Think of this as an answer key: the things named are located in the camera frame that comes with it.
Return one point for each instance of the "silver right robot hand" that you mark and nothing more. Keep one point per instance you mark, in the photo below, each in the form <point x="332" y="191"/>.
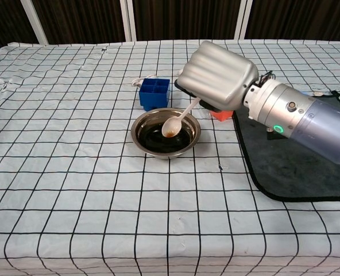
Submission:
<point x="218" y="74"/>

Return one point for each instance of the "white plastic spoon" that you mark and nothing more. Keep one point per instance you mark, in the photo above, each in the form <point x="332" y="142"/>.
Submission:
<point x="172" y="126"/>

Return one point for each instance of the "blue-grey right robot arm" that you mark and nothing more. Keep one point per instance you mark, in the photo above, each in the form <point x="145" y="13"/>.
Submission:
<point x="302" y="118"/>

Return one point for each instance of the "round metal cup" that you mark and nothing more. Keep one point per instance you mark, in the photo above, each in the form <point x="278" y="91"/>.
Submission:
<point x="147" y="141"/>

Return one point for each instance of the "black cloth mat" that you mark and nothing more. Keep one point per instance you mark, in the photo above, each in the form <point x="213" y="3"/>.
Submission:
<point x="287" y="166"/>

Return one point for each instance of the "orange cube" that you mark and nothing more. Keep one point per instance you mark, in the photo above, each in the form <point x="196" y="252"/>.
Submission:
<point x="223" y="116"/>

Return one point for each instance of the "blue four-cell block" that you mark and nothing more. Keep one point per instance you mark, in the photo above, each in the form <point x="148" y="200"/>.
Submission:
<point x="154" y="97"/>

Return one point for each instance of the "small white tag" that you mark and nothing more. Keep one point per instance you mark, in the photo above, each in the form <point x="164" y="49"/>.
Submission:
<point x="318" y="93"/>

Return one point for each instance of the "white checked tablecloth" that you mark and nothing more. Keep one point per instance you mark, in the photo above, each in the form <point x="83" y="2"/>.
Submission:
<point x="72" y="187"/>

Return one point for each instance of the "white partition post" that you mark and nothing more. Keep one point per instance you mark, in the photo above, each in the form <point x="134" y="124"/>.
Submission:
<point x="242" y="20"/>
<point x="128" y="20"/>
<point x="35" y="23"/>

